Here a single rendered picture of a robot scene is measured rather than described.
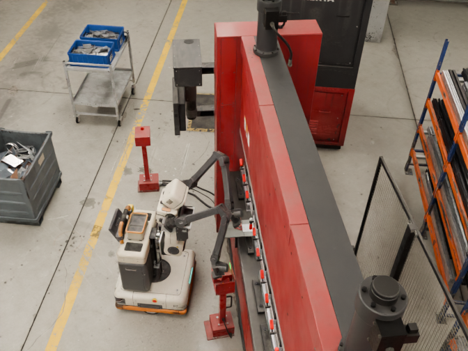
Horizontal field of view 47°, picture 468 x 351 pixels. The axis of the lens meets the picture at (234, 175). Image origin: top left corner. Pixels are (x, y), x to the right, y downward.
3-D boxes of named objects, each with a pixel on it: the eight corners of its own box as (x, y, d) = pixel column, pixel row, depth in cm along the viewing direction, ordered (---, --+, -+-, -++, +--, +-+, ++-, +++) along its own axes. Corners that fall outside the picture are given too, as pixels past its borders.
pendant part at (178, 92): (173, 107, 528) (171, 76, 503) (186, 107, 529) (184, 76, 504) (174, 136, 495) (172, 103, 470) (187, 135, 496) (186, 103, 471)
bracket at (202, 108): (196, 111, 541) (196, 105, 537) (220, 110, 544) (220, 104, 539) (199, 135, 512) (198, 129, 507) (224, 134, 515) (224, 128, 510)
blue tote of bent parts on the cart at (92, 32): (89, 36, 716) (87, 24, 704) (125, 38, 713) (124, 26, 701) (81, 49, 690) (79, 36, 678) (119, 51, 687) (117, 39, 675)
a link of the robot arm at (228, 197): (223, 157, 437) (217, 157, 427) (230, 156, 434) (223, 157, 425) (230, 208, 438) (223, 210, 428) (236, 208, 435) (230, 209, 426)
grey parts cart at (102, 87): (92, 87, 774) (82, 26, 710) (137, 90, 770) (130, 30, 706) (73, 125, 707) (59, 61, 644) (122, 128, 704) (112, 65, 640)
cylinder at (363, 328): (332, 335, 225) (352, 265, 194) (390, 329, 228) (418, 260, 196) (354, 414, 201) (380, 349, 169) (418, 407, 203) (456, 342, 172)
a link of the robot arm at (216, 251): (226, 209, 405) (221, 214, 395) (232, 212, 403) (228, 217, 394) (213, 257, 421) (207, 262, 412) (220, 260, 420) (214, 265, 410)
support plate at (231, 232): (221, 222, 449) (221, 221, 449) (251, 220, 452) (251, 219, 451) (223, 238, 436) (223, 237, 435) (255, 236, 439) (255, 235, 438)
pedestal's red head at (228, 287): (211, 276, 448) (211, 262, 436) (230, 273, 451) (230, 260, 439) (215, 295, 434) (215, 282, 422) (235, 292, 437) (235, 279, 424)
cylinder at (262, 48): (251, 45, 409) (254, -15, 377) (283, 44, 411) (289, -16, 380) (258, 67, 384) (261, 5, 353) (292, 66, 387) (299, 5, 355)
